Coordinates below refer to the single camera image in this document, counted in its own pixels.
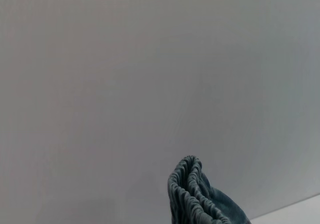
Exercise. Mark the blue denim shorts cartoon print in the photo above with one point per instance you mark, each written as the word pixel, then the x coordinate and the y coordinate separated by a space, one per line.
pixel 200 199

